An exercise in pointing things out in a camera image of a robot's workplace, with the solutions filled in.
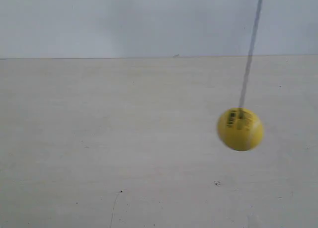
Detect black hanging string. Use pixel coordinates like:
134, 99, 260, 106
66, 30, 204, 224
238, 0, 265, 114

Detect yellow tennis ball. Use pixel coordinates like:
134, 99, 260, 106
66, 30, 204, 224
217, 107, 264, 152

